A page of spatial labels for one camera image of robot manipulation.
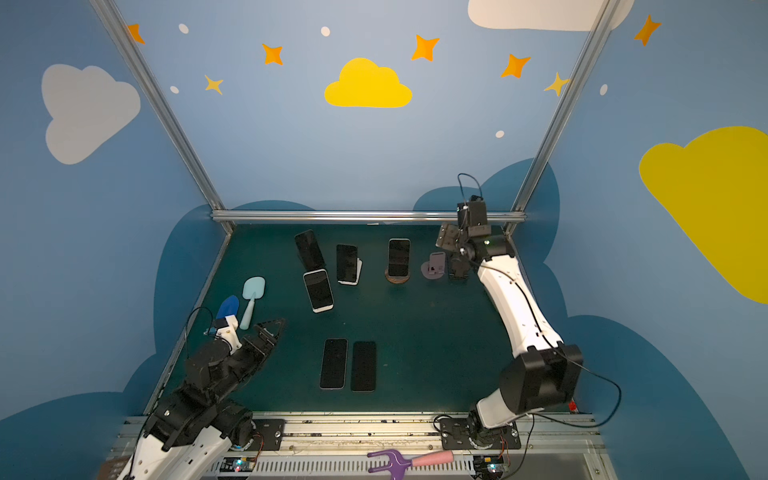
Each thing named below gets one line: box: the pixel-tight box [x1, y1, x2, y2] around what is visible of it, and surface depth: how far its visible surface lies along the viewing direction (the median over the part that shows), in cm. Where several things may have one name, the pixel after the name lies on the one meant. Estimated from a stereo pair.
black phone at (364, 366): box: [351, 341, 376, 393], surface depth 88 cm
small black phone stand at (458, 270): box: [448, 258, 470, 283], surface depth 108 cm
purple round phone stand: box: [420, 252, 446, 280], surface depth 106 cm
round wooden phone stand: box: [384, 268, 410, 285], surface depth 108 cm
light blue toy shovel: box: [240, 276, 266, 330], surface depth 104 cm
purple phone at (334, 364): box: [319, 338, 349, 389], surface depth 88 cm
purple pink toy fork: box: [367, 449, 454, 480], surface depth 72 cm
